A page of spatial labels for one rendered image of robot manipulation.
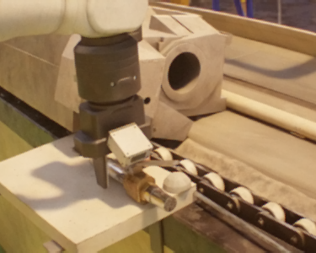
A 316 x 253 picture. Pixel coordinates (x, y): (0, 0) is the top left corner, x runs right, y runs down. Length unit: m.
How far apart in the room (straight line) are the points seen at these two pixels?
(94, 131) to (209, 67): 0.43
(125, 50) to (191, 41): 0.37
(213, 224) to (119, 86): 0.23
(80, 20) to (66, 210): 0.28
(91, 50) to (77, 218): 0.23
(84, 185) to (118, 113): 0.14
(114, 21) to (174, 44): 0.39
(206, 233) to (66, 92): 0.34
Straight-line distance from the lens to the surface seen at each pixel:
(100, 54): 0.69
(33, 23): 0.60
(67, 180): 0.84
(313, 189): 0.88
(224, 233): 0.73
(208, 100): 1.13
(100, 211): 0.75
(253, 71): 1.43
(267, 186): 0.89
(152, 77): 0.92
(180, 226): 0.77
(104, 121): 0.73
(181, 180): 0.77
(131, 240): 0.93
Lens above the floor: 1.19
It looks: 23 degrees down
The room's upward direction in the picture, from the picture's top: 4 degrees counter-clockwise
